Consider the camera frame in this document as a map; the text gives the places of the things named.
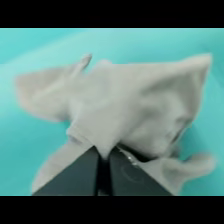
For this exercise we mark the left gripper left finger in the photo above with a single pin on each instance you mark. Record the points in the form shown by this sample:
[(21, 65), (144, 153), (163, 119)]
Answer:
[(76, 176)]

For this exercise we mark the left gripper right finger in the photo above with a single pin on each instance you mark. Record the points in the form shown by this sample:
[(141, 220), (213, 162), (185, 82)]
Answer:
[(133, 178)]

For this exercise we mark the brown T-shirt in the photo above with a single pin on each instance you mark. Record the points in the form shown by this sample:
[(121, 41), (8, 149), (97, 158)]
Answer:
[(133, 96)]

